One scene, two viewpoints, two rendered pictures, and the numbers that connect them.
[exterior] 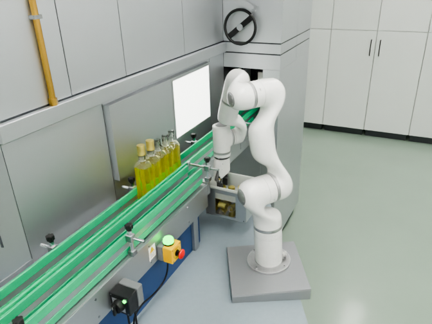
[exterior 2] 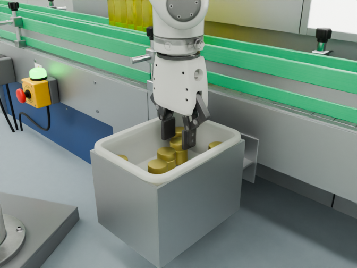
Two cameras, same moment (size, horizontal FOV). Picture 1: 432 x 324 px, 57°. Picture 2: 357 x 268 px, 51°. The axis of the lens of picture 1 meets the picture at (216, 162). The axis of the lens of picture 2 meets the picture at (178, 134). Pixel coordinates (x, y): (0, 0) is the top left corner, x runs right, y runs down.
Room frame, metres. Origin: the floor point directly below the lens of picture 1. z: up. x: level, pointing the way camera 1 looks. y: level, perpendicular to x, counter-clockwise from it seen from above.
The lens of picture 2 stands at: (1.96, -0.63, 1.30)
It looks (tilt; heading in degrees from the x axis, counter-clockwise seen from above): 26 degrees down; 107
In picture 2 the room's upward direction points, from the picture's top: straight up
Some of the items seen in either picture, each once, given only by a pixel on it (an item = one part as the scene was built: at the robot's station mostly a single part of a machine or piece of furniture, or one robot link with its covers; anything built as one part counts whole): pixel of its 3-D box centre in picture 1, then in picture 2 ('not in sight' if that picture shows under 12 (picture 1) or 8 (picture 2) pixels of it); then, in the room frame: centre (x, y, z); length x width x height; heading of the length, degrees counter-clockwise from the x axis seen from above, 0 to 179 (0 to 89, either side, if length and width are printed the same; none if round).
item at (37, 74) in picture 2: (168, 240); (37, 73); (1.30, 0.20, 1.01); 0.05 x 0.05 x 0.03
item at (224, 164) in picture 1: (222, 164); (178, 78); (1.77, -0.03, 1.11); 0.10 x 0.07 x 0.11; 151
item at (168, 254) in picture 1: (170, 251); (40, 91); (1.29, 0.20, 0.96); 0.07 x 0.07 x 0.07; 63
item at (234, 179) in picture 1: (232, 188); (169, 159); (1.77, -0.08, 0.97); 0.22 x 0.17 x 0.09; 63
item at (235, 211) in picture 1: (227, 195); (179, 176); (1.78, -0.05, 0.92); 0.27 x 0.17 x 0.15; 63
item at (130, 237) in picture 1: (135, 242); (9, 26); (1.15, 0.29, 1.11); 0.07 x 0.04 x 0.13; 63
